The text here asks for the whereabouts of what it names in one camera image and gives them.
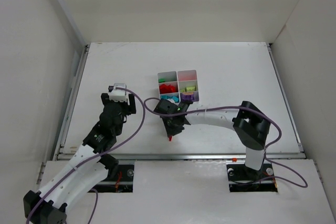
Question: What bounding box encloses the teal curved lego brick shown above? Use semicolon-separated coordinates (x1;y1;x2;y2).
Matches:
161;95;180;103

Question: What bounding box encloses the purple lego brick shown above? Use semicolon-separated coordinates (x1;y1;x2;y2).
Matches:
180;92;196;102

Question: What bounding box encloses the red arch duplo brick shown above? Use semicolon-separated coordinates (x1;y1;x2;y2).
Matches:
159;84;177;94

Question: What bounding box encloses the orange round lego piece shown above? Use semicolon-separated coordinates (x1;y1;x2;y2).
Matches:
178;72;197;81

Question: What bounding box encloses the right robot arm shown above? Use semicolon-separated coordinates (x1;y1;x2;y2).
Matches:
154;99;270;171

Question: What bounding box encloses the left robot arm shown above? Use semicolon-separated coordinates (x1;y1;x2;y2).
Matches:
23;87;139;223

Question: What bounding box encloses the left clear divided container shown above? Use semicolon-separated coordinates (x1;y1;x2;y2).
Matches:
157;71;180;103

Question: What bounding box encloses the clear divided container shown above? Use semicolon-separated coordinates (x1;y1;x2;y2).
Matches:
177;70;200;102
157;71;180;103

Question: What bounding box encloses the right clear divided container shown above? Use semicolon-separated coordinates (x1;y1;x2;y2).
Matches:
177;70;200;102

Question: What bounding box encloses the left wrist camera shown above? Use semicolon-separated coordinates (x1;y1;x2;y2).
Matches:
108;83;128;102

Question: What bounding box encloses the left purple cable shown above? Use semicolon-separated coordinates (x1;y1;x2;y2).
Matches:
25;86;147;224

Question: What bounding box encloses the metal table rail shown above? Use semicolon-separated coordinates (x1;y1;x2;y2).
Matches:
57;152;305;161

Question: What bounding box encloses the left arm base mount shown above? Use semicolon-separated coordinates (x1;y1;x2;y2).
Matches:
89;154;134;193

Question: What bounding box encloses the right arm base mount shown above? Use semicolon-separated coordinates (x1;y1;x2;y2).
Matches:
226;163;278;193

